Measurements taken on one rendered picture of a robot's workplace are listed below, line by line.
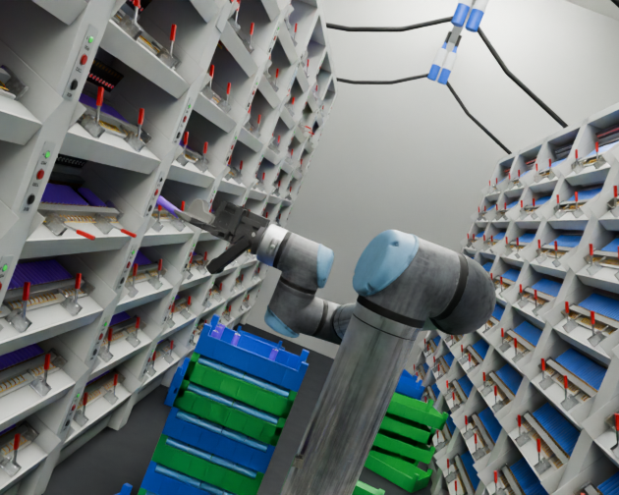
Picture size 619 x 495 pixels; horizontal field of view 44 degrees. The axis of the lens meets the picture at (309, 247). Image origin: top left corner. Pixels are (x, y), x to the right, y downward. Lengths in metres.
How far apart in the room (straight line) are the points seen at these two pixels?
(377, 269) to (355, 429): 0.26
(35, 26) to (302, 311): 0.83
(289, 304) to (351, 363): 0.52
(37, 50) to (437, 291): 0.72
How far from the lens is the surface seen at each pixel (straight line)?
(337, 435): 1.26
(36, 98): 1.29
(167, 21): 1.99
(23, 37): 1.31
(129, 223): 1.95
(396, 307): 1.21
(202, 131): 2.64
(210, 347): 2.11
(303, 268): 1.71
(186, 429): 2.17
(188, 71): 1.95
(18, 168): 1.29
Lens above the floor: 0.96
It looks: 3 degrees down
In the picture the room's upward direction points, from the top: 22 degrees clockwise
